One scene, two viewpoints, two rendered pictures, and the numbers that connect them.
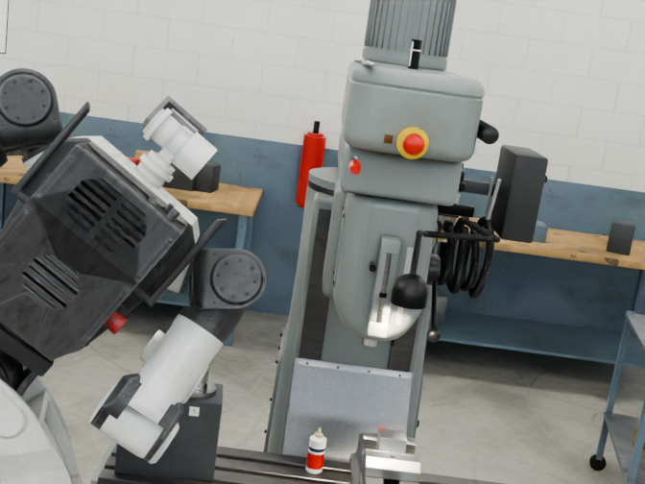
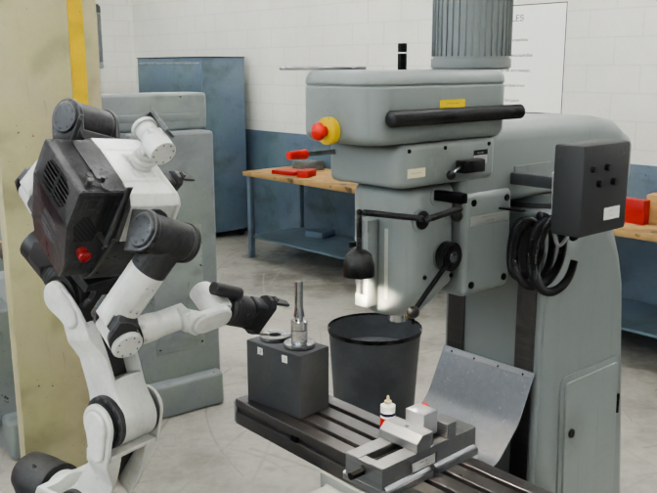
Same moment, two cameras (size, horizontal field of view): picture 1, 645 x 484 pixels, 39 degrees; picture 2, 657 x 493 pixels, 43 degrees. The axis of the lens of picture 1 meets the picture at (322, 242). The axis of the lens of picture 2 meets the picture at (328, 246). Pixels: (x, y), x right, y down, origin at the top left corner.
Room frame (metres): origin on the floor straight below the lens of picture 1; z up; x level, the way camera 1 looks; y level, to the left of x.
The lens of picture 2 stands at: (0.53, -1.54, 1.90)
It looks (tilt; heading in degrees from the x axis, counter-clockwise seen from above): 12 degrees down; 50
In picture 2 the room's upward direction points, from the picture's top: straight up
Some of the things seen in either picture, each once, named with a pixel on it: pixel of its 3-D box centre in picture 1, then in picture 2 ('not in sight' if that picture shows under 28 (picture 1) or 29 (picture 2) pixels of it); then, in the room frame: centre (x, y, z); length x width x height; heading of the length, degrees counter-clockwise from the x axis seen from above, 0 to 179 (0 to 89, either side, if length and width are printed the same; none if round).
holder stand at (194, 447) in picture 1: (170, 424); (287, 371); (1.92, 0.28, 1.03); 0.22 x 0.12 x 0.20; 97
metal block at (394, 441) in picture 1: (391, 447); (420, 420); (1.95, -0.22, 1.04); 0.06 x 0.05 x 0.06; 92
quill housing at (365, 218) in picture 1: (383, 261); (401, 245); (1.95, -0.14, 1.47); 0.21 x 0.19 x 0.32; 91
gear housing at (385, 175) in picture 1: (396, 164); (413, 157); (1.99, -0.14, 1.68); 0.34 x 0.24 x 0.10; 1
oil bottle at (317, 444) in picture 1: (317, 448); (387, 414); (1.99, -0.05, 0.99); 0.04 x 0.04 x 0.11
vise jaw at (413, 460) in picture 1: (392, 465); (406, 433); (1.89, -0.22, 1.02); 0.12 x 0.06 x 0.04; 92
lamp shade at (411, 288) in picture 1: (410, 289); (359, 261); (1.77, -0.19, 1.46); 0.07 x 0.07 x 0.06
